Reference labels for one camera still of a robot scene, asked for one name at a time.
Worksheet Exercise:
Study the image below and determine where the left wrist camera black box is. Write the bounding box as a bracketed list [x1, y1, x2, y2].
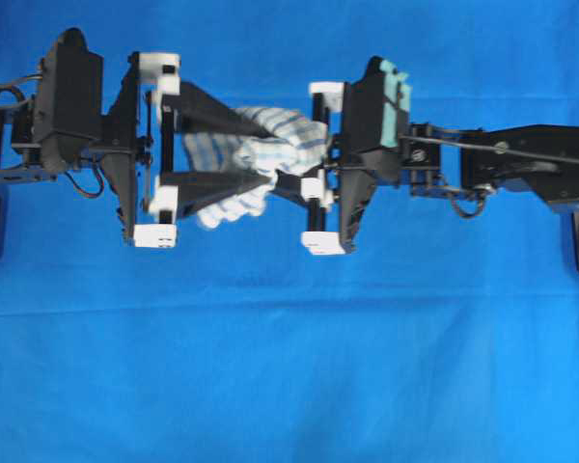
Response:
[33, 28, 103, 175]

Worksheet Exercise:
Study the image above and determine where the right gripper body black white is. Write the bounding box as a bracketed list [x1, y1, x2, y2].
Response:
[301, 70, 409, 255]

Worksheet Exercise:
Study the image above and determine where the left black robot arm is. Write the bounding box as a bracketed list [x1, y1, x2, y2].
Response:
[0, 44, 267, 248]

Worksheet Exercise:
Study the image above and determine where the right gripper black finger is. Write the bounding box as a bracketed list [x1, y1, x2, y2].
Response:
[317, 91, 344, 145]
[272, 166, 339, 208]

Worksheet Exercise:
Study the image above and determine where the white blue striped towel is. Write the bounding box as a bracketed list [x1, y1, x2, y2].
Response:
[183, 106, 328, 230]

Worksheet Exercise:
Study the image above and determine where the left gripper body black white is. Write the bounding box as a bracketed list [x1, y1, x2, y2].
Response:
[100, 52, 180, 248]

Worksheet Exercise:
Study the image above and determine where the blue table cloth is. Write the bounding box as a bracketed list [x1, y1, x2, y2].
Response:
[0, 1, 579, 462]

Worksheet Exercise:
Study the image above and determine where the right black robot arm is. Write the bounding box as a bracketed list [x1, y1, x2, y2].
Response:
[274, 60, 579, 255]

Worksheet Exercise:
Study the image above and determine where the right wrist camera teal tape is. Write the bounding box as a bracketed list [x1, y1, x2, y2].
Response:
[378, 60, 412, 149]

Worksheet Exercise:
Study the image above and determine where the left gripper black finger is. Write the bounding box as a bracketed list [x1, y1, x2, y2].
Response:
[161, 81, 270, 138]
[160, 171, 271, 220]

